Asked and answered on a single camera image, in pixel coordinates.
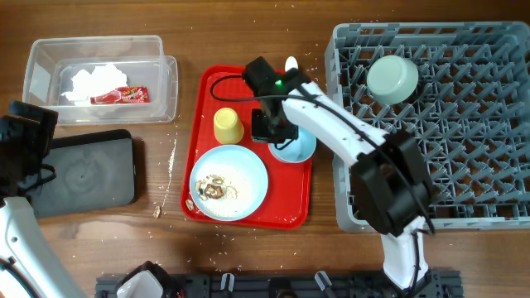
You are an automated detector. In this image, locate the red snack wrapper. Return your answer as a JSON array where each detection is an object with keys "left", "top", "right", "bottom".
[{"left": 90, "top": 86, "right": 150, "bottom": 105}]

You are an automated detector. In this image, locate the clear plastic bin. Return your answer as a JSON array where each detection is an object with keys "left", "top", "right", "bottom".
[{"left": 22, "top": 35, "right": 178, "bottom": 126}]

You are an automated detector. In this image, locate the white plastic spoon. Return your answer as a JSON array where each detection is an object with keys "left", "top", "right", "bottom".
[{"left": 284, "top": 56, "right": 299, "bottom": 72}]

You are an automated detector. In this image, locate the light blue plate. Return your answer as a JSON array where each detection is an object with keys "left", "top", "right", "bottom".
[{"left": 187, "top": 145, "right": 269, "bottom": 222}]

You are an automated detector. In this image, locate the food scrap on table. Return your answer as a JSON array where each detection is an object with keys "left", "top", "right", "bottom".
[{"left": 153, "top": 206, "right": 161, "bottom": 219}]

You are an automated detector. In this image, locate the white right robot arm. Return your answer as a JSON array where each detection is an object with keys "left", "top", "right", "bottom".
[{"left": 242, "top": 56, "right": 435, "bottom": 296}]

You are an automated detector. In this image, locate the mint green bowl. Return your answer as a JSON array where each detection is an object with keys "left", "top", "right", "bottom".
[{"left": 366, "top": 55, "right": 419, "bottom": 105}]

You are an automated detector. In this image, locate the light blue bowl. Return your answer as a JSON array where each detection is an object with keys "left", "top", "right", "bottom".
[{"left": 268, "top": 127, "right": 317, "bottom": 163}]

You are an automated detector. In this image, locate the red plastic tray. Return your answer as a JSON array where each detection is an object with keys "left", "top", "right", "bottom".
[{"left": 180, "top": 65, "right": 311, "bottom": 229}]

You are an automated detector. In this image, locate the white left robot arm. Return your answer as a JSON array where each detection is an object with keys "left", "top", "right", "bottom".
[{"left": 1, "top": 101, "right": 85, "bottom": 297}]

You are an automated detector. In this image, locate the black tray bin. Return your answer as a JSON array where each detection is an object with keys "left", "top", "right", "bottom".
[{"left": 27, "top": 129, "right": 136, "bottom": 219}]

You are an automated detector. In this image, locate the yellow plastic cup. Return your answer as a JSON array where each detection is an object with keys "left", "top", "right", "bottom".
[{"left": 214, "top": 108, "right": 244, "bottom": 145}]

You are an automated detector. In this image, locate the grey dishwasher rack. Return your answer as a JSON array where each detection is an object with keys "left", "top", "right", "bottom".
[{"left": 325, "top": 22, "right": 529, "bottom": 230}]

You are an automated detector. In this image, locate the crumpled white napkin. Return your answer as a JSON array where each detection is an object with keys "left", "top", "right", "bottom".
[{"left": 61, "top": 64, "right": 128, "bottom": 106}]

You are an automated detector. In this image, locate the food scrap on tray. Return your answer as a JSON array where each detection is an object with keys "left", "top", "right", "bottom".
[{"left": 185, "top": 199, "right": 195, "bottom": 211}]

